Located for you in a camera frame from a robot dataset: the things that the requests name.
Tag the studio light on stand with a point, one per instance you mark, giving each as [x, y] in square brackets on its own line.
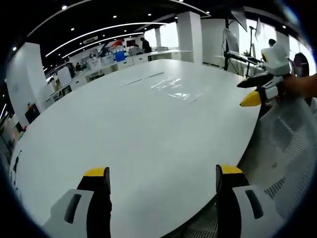
[234, 37]

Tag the black cabinet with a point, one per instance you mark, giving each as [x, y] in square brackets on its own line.
[32, 113]

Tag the blue box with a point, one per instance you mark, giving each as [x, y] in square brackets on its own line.
[120, 56]

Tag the white board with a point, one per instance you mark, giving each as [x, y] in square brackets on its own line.
[64, 74]

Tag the black keyboard on stand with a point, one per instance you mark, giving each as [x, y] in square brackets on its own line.
[244, 57]

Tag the clear resealable plastic bag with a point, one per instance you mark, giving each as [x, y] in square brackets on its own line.
[174, 88]

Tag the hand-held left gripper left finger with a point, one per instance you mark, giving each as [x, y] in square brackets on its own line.
[84, 198]

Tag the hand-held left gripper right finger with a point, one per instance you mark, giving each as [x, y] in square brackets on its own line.
[237, 198]

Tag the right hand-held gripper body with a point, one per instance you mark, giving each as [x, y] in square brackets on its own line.
[276, 64]

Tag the long white counter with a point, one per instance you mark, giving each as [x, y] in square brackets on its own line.
[128, 63]

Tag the white mesh office chair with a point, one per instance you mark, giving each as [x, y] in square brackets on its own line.
[287, 148]

